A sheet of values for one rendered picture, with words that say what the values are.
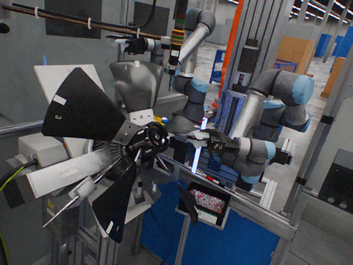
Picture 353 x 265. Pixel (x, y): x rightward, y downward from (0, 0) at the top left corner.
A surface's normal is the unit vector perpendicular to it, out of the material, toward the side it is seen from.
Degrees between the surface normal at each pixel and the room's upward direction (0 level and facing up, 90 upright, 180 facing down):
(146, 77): 40
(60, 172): 50
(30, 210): 90
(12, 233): 90
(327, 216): 90
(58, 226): 90
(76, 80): 70
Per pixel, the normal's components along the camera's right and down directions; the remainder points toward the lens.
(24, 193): 0.71, -0.31
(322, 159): -0.58, 0.23
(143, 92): 0.06, -0.40
